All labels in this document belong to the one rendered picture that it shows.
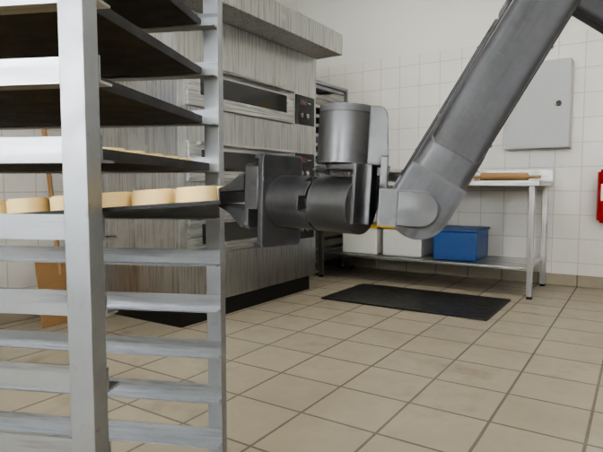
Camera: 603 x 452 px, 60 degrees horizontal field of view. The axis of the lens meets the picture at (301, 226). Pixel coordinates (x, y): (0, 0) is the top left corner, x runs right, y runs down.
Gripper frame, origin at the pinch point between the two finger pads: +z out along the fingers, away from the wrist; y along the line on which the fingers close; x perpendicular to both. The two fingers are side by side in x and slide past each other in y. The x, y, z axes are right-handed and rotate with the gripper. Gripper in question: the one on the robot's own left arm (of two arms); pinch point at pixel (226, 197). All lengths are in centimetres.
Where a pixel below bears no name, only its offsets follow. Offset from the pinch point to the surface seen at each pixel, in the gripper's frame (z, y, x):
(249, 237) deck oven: 198, -36, -203
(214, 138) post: 30.1, 9.9, -24.3
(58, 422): 59, -50, -7
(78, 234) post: 7.5, -4.3, 14.9
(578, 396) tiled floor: -7, -80, -182
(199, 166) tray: 27.5, 4.4, -18.4
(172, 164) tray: 21.5, 4.3, -8.0
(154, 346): 40, -32, -18
